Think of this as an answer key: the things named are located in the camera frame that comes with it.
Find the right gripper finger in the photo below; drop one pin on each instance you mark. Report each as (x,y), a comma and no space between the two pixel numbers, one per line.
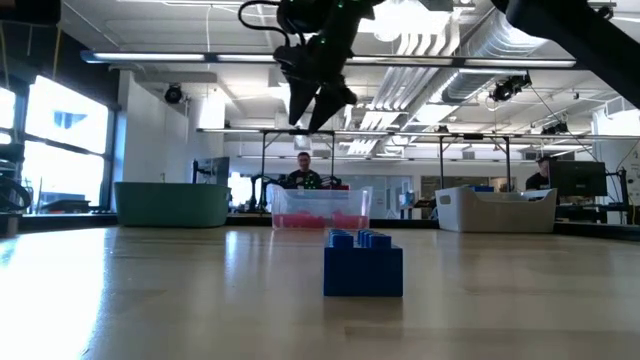
(300,100)
(327,107)

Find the blue toy brick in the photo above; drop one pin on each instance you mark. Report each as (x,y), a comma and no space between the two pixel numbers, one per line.
(482,189)
(362,272)

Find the black background robot arm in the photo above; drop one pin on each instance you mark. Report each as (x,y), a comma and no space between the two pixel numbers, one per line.
(262,192)

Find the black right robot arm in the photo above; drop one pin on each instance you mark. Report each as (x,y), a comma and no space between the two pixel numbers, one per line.
(575,35)

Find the person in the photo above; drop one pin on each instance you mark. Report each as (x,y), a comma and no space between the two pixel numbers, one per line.
(539,180)
(305,179)

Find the red background object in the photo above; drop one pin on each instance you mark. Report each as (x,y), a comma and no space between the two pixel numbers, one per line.
(341,187)

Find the clear plastic bin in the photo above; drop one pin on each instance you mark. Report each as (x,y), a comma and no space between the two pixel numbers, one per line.
(320,200)

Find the black computer monitor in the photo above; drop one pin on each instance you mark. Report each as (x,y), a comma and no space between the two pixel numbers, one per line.
(215,170)
(575,179)

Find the black round ceiling speaker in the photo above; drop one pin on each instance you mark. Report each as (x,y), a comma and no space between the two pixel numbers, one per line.
(173,93)

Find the long ceiling light strip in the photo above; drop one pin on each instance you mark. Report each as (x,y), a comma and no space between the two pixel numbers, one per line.
(150,57)

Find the green plastic bin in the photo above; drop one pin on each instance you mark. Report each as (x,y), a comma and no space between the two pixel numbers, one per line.
(170,205)

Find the black ceiling spotlight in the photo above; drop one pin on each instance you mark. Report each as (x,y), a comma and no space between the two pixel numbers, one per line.
(510,87)

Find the white plastic bin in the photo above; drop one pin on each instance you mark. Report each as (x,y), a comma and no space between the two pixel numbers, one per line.
(495,215)

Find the black metal frame stand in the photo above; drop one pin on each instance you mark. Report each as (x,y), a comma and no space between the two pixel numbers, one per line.
(475,136)
(280,132)

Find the black table frame rail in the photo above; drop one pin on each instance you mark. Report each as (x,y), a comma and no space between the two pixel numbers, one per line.
(250,221)

